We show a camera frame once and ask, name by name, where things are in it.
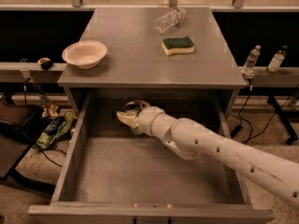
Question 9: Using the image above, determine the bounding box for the clear water bottle on rail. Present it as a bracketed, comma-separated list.
[241, 45, 261, 78]

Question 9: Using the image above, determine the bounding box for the grey cabinet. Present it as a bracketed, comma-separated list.
[59, 7, 245, 105]

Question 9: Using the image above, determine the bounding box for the black stand leg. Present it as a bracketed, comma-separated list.
[267, 94, 298, 146]

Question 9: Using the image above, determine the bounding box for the green and yellow sponge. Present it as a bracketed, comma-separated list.
[162, 36, 194, 56]

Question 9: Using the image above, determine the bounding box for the crushed clear plastic bottle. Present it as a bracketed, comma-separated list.
[153, 7, 186, 34]

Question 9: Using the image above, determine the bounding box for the green soda can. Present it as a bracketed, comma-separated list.
[123, 101, 142, 135]

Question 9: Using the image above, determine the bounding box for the green snack bag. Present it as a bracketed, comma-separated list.
[33, 111, 77, 150]

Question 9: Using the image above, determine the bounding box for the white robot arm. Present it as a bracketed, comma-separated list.
[117, 100, 299, 208]

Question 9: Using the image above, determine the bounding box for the white bowl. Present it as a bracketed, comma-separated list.
[62, 40, 107, 69]

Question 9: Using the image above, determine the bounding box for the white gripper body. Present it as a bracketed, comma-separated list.
[136, 106, 164, 137]

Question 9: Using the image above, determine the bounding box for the open grey top drawer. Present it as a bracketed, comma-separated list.
[29, 90, 274, 224]

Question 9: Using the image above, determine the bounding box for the yellow black tape measure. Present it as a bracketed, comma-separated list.
[37, 58, 53, 70]

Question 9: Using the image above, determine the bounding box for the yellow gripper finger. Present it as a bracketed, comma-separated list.
[137, 100, 150, 109]
[117, 111, 138, 128]

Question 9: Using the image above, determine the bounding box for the crumpled snack wrapper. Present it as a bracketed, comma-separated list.
[42, 105, 59, 119]

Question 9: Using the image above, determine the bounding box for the black power cable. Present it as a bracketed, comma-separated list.
[229, 83, 299, 148]

